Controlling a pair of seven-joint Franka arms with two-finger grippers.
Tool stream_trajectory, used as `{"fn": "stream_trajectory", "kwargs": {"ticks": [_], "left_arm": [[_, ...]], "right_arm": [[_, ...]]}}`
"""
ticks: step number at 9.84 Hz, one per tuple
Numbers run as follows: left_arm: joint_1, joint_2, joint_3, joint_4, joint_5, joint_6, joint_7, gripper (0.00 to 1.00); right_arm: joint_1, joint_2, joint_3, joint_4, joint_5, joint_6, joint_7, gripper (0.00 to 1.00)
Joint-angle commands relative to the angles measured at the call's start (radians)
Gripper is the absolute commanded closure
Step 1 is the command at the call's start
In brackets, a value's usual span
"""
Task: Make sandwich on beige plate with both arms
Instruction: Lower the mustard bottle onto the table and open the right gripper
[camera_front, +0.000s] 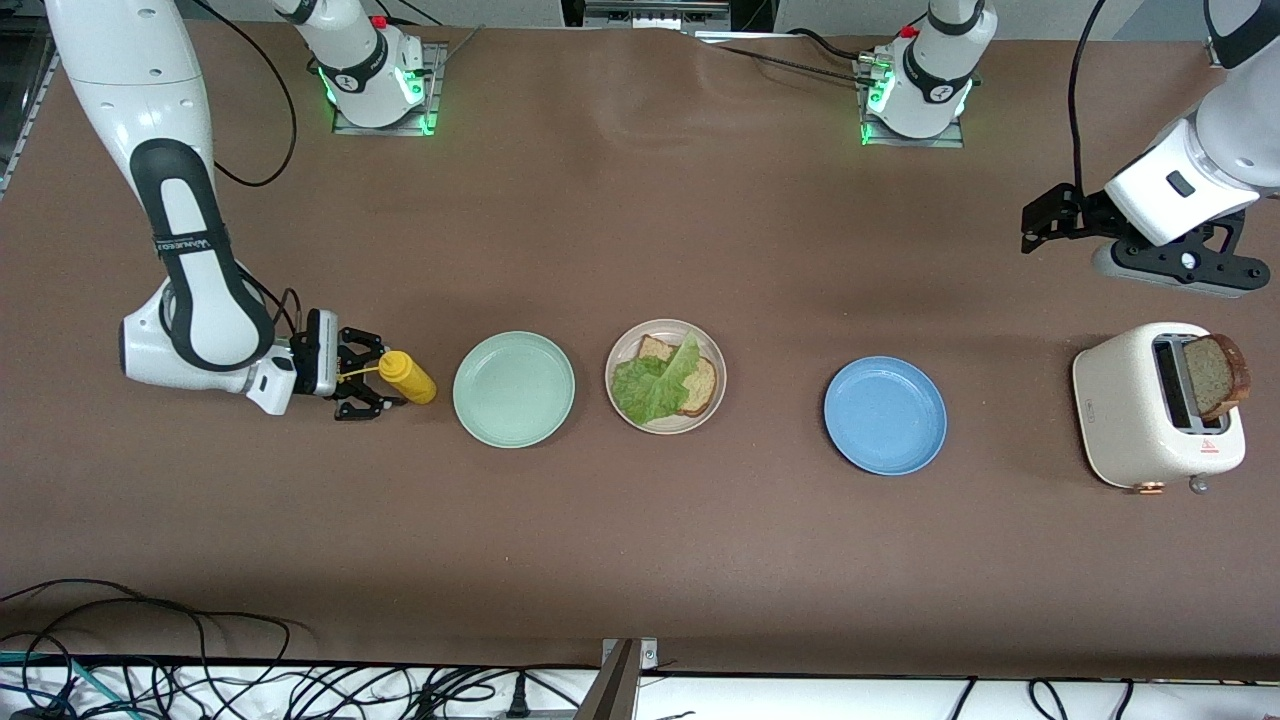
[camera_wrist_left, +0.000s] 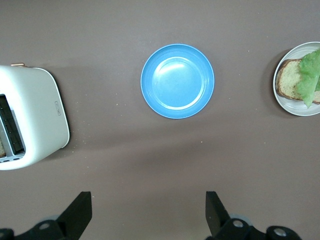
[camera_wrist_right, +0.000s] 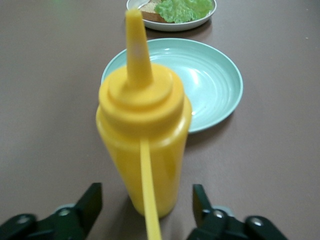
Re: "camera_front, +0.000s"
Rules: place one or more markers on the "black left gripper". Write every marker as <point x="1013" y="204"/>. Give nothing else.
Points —
<point x="1086" y="211"/>

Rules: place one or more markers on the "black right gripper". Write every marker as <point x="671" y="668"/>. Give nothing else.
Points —
<point x="326" y="353"/>

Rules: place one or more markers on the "yellow mustard squeeze bottle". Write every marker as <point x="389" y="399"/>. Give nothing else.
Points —
<point x="410" y="378"/>

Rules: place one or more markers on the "green lettuce leaf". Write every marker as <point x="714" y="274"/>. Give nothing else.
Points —
<point x="645" y="390"/>

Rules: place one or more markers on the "brown bread slice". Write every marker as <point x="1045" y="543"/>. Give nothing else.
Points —
<point x="1215" y="378"/>
<point x="703" y="385"/>

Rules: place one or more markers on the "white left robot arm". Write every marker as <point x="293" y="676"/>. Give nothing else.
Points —
<point x="1230" y="130"/>

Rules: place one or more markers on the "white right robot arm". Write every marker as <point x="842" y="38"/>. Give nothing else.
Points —
<point x="130" y="60"/>

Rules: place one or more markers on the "green round plate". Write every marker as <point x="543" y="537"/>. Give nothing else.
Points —
<point x="513" y="390"/>

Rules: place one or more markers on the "beige round plate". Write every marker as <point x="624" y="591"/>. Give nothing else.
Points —
<point x="620" y="350"/>

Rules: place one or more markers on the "blue round plate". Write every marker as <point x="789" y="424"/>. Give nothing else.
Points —
<point x="885" y="415"/>

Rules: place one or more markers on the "cream white toaster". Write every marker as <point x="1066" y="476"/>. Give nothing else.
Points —
<point x="1115" y="420"/>

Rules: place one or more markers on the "black power plug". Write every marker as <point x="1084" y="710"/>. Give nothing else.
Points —
<point x="518" y="700"/>

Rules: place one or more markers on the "aluminium extrusion bar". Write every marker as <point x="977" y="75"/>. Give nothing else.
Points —
<point x="650" y="15"/>

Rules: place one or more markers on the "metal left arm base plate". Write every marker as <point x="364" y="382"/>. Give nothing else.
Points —
<point x="955" y="135"/>

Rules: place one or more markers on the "aluminium frame rail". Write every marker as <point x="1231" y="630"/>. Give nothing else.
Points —
<point x="25" y="135"/>
<point x="1217" y="52"/>

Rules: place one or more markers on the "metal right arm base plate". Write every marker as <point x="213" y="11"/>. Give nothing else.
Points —
<point x="433" y="100"/>

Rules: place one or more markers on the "small metal bracket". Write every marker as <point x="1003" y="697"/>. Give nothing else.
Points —
<point x="648" y="655"/>

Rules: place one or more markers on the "grey metal post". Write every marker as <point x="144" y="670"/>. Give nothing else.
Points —
<point x="612" y="690"/>

